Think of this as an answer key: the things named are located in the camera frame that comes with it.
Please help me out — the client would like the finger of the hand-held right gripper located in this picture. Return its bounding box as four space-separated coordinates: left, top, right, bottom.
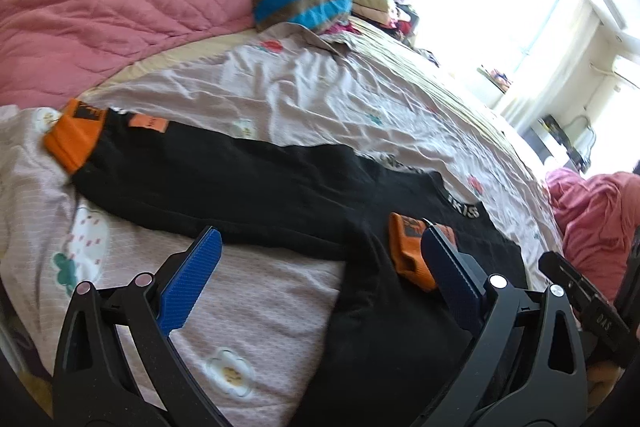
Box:
539 251 631 349

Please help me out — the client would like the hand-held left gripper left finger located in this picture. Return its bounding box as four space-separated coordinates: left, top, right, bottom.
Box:
52 227 236 427

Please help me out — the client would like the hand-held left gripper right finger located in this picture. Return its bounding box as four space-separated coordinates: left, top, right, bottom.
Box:
415 225 589 427

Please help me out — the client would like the black sweater with orange cuffs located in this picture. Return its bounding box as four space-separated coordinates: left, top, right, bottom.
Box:
44 98 531 427

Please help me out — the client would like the pink crumpled cloth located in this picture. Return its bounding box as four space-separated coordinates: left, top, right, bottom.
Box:
545 169 640 303

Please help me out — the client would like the colourful windowsill clutter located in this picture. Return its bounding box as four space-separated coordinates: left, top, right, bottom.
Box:
477 65 514 96

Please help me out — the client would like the beige striped bed cover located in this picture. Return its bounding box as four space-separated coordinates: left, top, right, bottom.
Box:
345 17 531 162

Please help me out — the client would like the printed pale pink bed sheet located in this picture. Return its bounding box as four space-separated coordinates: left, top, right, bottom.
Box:
0 23 566 427

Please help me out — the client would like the white air conditioner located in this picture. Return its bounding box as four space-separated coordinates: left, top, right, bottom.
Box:
611 56 640 94

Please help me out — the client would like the white curtain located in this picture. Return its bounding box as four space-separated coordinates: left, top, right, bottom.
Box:
500 2 618 135

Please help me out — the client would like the pink quilted blanket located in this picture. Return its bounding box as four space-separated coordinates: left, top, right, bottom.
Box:
0 0 256 110

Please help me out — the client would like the metal frame chair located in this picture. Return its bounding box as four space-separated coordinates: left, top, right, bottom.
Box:
564 113 599 174

